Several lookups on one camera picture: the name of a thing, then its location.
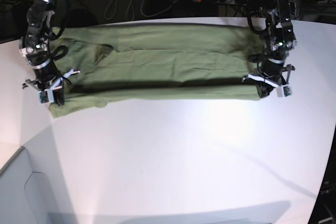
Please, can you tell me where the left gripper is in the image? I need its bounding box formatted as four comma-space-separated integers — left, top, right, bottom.
242, 60, 296, 99

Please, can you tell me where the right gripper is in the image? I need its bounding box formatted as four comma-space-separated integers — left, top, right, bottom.
22, 62, 80, 106

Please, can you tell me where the green T-shirt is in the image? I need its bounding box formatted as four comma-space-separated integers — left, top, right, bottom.
49, 24, 263, 118

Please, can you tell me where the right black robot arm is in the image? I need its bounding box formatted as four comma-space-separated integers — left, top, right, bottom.
19, 0, 78, 106

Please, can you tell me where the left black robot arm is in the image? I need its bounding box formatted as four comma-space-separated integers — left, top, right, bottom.
243, 0, 296, 98

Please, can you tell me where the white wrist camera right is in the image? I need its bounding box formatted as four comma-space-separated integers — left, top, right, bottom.
38, 89, 55, 104

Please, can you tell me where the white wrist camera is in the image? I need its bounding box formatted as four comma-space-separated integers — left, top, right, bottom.
277, 84, 292, 98
38, 89, 55, 104

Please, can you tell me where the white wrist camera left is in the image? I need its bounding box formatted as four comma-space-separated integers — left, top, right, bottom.
277, 84, 292, 98

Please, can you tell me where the grey looped cable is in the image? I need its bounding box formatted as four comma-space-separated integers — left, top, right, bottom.
103, 0, 182, 20

